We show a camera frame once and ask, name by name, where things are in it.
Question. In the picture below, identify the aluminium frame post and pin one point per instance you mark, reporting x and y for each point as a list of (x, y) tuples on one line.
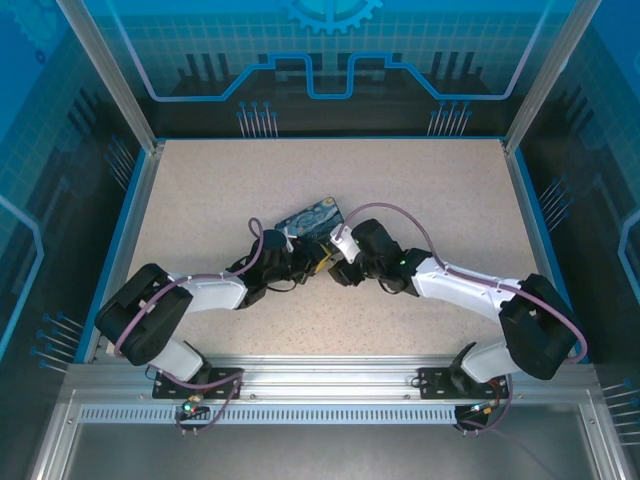
[(550, 70), (110, 80)]

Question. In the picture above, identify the starry night print tin box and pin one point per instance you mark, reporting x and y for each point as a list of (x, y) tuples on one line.
[(310, 220)]

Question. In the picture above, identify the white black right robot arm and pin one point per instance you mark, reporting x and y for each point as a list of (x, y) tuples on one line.
[(540, 330)]

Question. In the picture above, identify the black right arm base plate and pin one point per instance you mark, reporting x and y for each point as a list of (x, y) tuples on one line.
[(430, 384)]

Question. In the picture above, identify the power connector with lit LEDs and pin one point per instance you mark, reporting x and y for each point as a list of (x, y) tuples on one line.
[(192, 406), (481, 410)]

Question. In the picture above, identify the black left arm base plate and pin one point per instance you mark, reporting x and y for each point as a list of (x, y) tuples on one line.
[(220, 382)]

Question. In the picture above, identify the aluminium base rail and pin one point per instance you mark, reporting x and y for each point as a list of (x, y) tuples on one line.
[(325, 375)]

